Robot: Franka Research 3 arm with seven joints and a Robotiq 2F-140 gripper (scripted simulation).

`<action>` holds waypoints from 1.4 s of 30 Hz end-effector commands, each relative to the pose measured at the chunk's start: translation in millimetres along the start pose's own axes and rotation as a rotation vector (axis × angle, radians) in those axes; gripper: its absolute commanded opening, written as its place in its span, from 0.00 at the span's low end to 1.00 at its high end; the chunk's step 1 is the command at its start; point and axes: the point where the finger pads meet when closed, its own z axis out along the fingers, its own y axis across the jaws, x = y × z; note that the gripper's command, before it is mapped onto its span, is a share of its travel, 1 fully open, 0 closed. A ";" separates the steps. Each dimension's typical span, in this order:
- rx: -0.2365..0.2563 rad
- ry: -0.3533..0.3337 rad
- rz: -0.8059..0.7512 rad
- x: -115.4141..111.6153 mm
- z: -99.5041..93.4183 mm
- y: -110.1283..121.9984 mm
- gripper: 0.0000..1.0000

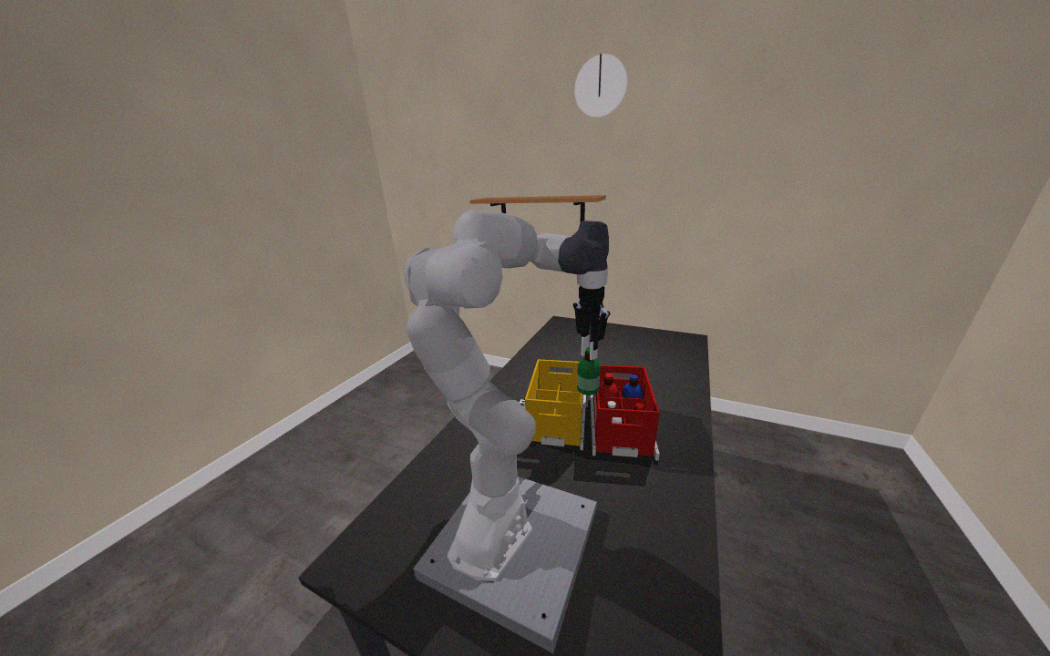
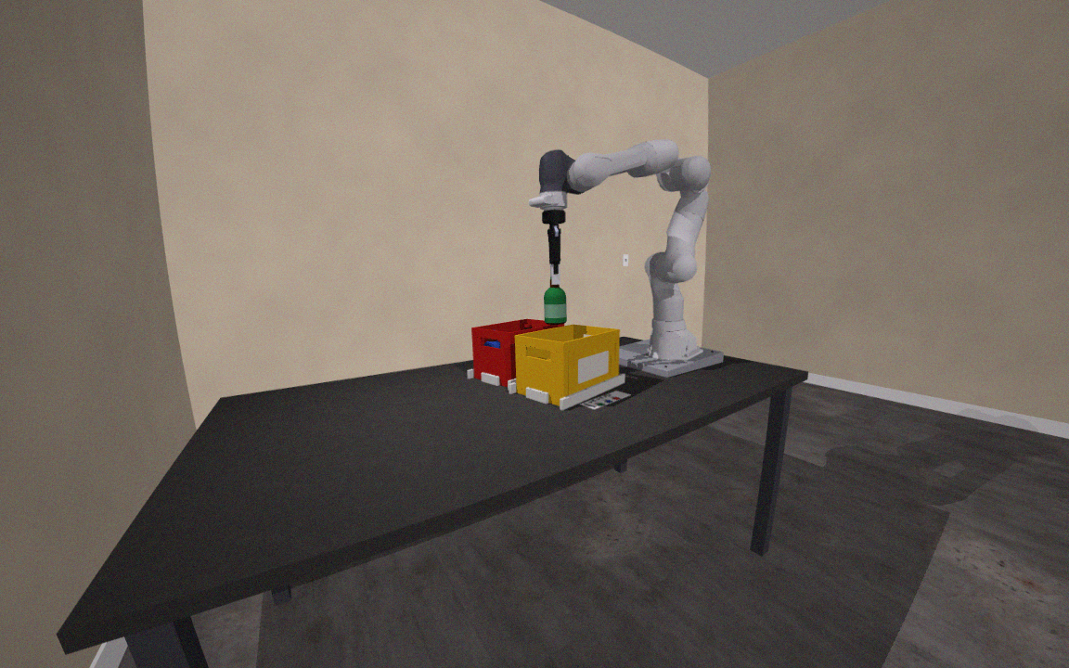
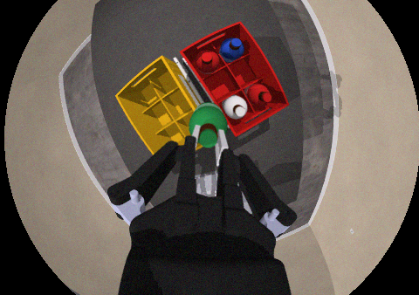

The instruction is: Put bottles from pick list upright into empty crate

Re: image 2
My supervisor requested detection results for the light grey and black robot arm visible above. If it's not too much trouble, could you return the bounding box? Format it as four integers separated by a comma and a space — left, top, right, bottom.
529, 139, 711, 360

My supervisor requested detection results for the white paper strip with colored marks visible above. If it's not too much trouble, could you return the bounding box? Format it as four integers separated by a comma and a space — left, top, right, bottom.
580, 391, 631, 409

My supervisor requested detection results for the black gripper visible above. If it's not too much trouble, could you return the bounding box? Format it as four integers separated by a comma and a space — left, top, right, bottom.
542, 209, 566, 285

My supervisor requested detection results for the green bottle with pale green label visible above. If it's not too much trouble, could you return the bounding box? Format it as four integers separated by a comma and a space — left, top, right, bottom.
544, 277, 567, 325

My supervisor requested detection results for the red crate with dividers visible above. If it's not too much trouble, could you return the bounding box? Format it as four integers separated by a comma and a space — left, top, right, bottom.
471, 319, 564, 387

